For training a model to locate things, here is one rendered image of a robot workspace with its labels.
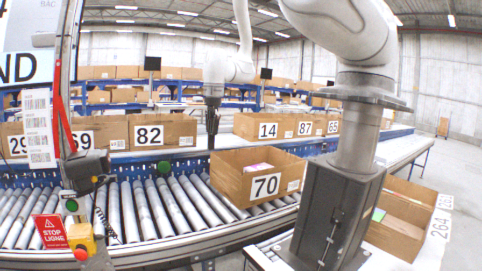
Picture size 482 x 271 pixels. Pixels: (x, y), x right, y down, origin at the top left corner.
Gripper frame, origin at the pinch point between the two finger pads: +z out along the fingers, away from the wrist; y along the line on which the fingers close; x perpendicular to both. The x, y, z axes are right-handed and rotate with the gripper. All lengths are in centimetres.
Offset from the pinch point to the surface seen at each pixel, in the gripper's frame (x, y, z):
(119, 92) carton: -47, -457, -4
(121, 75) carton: -43, -482, -46
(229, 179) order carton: 3.7, 12.8, 13.5
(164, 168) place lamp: -17.4, -21.0, 18.7
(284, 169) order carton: 27.6, 20.6, 9.8
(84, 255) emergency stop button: -54, 41, 15
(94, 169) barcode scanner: -46, 37, -6
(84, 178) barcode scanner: -49, 36, -4
